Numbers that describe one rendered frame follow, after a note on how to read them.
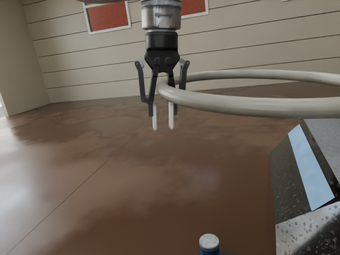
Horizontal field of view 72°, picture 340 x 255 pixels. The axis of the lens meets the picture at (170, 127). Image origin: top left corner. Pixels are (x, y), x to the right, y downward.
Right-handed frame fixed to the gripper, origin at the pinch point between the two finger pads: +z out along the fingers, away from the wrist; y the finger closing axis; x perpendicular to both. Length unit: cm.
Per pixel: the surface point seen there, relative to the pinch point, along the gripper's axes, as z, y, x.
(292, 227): 9.9, 15.9, -31.5
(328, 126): 0.9, 37.6, -12.6
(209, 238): 77, 28, 34
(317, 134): 1.4, 32.1, -15.6
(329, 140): 1.3, 31.7, -19.1
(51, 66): 42, -249, 758
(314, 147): 2.3, 28.1, -19.8
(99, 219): 102, -35, 87
